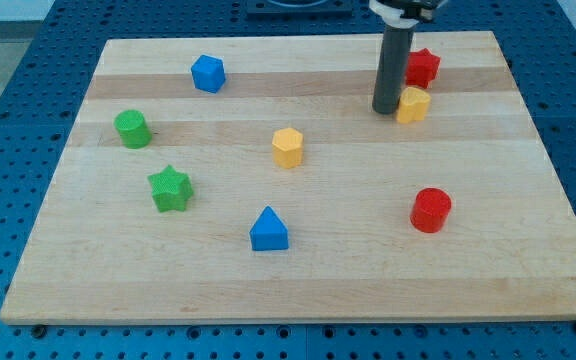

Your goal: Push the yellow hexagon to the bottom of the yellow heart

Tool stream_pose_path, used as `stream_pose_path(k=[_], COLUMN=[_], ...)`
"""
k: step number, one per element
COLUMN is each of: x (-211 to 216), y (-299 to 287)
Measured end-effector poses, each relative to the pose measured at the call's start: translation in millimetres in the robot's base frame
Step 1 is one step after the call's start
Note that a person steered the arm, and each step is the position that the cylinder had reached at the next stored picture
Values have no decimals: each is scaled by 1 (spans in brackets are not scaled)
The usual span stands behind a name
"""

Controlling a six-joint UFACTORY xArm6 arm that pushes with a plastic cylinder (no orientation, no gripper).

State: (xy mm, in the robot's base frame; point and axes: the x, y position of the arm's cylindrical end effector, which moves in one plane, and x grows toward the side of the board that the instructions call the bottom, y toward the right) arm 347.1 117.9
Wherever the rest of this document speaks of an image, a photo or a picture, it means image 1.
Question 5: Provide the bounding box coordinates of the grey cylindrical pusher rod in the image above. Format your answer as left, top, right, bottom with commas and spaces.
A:
372, 25, 414, 115

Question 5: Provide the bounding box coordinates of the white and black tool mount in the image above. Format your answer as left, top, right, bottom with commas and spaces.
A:
368, 0, 449, 28

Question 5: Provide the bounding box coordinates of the yellow hexagon block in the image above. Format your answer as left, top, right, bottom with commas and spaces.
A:
272, 128, 304, 169

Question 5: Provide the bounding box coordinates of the yellow heart block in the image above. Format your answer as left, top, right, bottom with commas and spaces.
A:
395, 87, 432, 124

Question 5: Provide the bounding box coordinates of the red star block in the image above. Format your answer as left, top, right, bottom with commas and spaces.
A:
405, 48, 441, 89

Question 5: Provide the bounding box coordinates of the red cylinder block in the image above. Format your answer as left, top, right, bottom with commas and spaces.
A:
409, 188, 452, 233

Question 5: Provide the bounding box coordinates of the blue cube block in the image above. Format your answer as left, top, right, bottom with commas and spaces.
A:
191, 54, 226, 93

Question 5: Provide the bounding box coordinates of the wooden board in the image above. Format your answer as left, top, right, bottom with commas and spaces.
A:
0, 31, 576, 325

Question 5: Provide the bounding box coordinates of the blue triangle block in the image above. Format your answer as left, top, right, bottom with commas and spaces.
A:
249, 206, 289, 251

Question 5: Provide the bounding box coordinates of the green star block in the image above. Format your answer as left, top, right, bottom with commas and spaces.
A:
147, 165, 194, 212

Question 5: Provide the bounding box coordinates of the green cylinder block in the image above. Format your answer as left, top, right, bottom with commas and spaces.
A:
113, 109, 152, 149

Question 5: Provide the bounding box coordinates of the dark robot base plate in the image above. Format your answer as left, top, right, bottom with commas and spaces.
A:
244, 0, 353, 18

